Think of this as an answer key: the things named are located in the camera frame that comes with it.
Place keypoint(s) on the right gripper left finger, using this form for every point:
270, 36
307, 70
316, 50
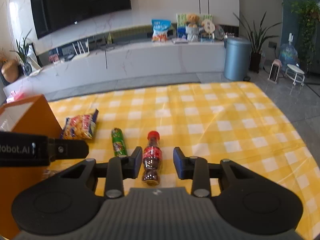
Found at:
72, 198

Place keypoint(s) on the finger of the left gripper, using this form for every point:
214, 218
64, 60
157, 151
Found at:
62, 149

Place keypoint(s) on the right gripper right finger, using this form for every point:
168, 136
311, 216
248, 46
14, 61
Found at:
243, 198

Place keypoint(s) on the orange Mitti snack bag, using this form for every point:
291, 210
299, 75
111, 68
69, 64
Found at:
80, 126

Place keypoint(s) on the green candy tube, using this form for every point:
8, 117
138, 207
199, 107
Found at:
118, 143

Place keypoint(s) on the small cola bottle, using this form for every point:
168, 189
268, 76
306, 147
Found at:
152, 160

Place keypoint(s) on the orange cardboard box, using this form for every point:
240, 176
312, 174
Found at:
25, 124

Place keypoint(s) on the pink storage case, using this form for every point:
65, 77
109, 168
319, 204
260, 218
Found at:
15, 96

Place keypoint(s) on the white marble TV console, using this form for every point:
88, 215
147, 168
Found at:
124, 62

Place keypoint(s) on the golden round vase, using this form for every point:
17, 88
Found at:
10, 71

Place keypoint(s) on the blue glass plant vase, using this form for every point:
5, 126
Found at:
27, 68

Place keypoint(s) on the yellow checkered tablecloth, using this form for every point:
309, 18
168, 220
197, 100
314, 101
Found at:
215, 121

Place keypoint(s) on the white wifi router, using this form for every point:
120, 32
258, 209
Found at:
80, 51

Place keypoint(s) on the white small stool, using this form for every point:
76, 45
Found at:
294, 73

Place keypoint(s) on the pink small heater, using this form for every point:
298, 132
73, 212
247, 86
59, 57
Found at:
274, 71

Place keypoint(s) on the blue metal trash bin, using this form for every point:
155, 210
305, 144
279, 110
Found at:
237, 58

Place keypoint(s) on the blue water jug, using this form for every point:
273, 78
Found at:
288, 53

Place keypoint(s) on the blue white snack bag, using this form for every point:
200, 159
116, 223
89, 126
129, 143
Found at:
160, 30

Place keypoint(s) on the potted long-leaf plant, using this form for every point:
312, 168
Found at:
257, 35

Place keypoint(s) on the teddy bear in basket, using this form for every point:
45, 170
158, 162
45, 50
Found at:
192, 27

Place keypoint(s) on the climbing green plant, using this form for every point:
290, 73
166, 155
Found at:
307, 12

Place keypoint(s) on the black wall television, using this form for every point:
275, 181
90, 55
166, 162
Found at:
52, 15

